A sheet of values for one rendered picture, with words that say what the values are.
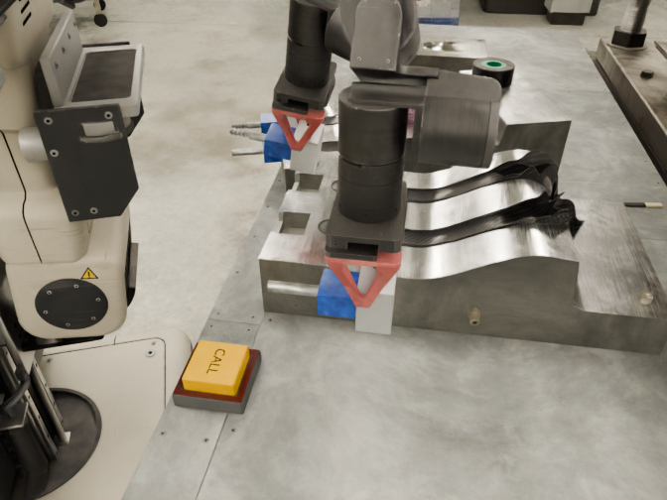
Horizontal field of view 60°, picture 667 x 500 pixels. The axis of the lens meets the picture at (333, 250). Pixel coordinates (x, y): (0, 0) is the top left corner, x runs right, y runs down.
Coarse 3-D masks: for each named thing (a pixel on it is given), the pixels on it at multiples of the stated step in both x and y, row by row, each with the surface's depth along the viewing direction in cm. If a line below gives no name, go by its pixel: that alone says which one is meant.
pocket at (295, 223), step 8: (280, 216) 80; (288, 216) 80; (296, 216) 80; (304, 216) 80; (280, 224) 80; (288, 224) 81; (296, 224) 81; (304, 224) 80; (280, 232) 79; (288, 232) 80; (296, 232) 80; (304, 232) 80
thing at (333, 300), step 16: (352, 272) 59; (368, 272) 57; (272, 288) 59; (288, 288) 59; (304, 288) 59; (320, 288) 57; (336, 288) 57; (368, 288) 55; (384, 288) 55; (320, 304) 57; (336, 304) 57; (352, 304) 57; (384, 304) 55; (368, 320) 57; (384, 320) 57
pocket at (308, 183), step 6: (300, 174) 88; (306, 174) 88; (300, 180) 89; (306, 180) 89; (312, 180) 89; (318, 180) 88; (294, 186) 88; (300, 186) 90; (306, 186) 89; (312, 186) 89; (318, 186) 89
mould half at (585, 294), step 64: (320, 192) 84; (512, 192) 76; (320, 256) 71; (448, 256) 71; (512, 256) 65; (576, 256) 65; (640, 256) 76; (448, 320) 72; (512, 320) 71; (576, 320) 69; (640, 320) 68
